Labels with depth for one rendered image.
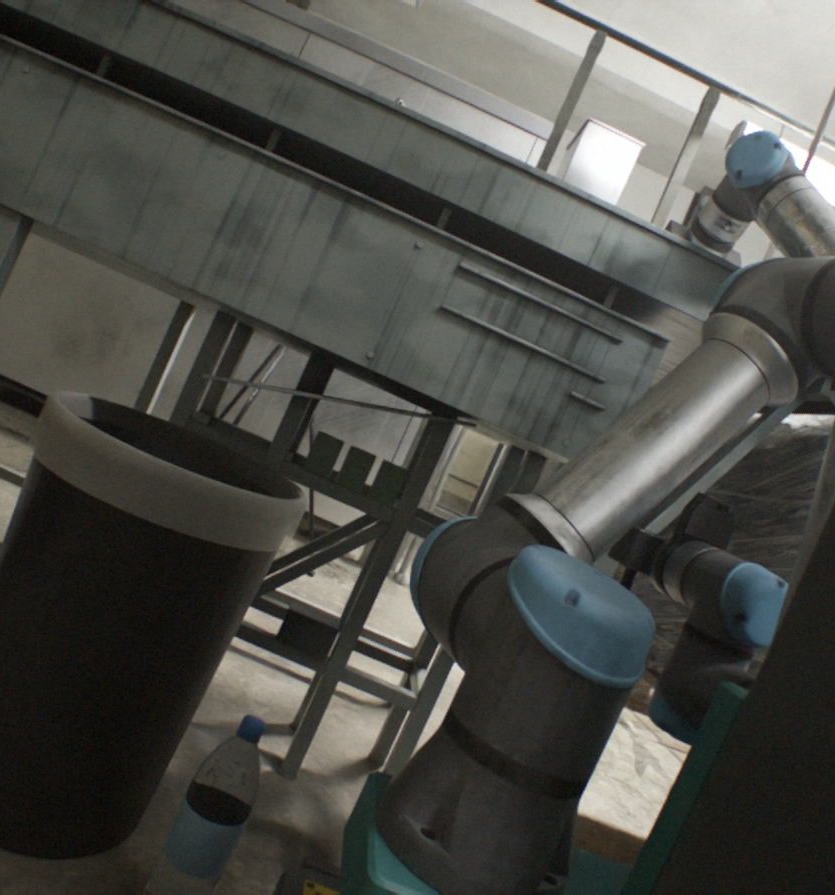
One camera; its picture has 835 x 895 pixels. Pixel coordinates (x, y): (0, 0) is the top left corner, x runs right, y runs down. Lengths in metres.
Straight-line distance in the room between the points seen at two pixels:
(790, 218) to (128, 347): 3.37
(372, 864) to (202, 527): 0.57
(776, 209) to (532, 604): 0.66
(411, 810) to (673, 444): 0.38
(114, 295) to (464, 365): 3.06
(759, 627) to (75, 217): 1.02
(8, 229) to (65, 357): 2.85
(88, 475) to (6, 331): 3.19
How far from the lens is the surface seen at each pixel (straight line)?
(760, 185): 1.08
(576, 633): 0.55
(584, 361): 1.15
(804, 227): 1.03
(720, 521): 0.95
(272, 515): 1.09
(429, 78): 4.10
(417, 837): 0.59
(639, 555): 0.95
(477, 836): 0.58
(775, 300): 0.80
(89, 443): 1.06
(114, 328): 4.02
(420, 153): 1.14
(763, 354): 0.78
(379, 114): 1.16
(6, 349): 4.21
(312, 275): 1.13
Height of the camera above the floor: 0.77
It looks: level
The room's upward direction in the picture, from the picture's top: 24 degrees clockwise
